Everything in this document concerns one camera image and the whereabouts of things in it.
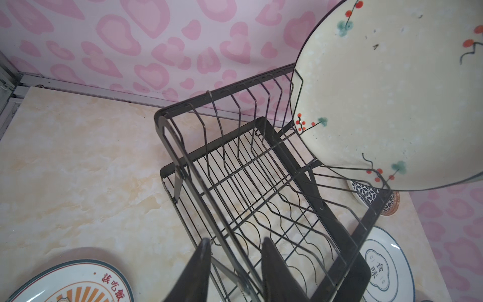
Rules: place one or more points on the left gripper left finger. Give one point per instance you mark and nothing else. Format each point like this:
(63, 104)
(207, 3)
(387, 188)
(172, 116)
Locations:
(193, 283)

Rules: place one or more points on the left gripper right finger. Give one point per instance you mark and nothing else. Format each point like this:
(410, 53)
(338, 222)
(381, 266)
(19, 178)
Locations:
(278, 283)

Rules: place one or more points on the small orange sunburst plate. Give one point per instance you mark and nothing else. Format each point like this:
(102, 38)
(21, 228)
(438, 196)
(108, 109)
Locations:
(76, 280)

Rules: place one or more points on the black wire dish rack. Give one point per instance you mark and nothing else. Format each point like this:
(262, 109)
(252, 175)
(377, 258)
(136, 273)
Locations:
(240, 172)

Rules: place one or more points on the cream plate red berries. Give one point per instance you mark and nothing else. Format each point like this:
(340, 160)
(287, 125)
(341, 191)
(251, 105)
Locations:
(390, 92)

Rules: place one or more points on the white plate blue clover outline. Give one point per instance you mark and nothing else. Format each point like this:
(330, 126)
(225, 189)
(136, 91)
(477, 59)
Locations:
(391, 277)

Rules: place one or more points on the left aluminium wall frame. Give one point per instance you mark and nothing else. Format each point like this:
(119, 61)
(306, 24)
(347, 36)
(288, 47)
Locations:
(10, 78)

